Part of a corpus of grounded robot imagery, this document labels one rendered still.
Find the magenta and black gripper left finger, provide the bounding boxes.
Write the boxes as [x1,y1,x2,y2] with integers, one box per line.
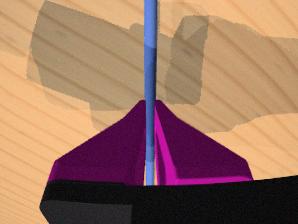
[47,100,146,185]

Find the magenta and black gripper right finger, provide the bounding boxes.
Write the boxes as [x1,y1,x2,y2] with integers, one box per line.
[154,100,254,185]

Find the blue cable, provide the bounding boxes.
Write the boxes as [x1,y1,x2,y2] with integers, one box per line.
[144,0,157,185]

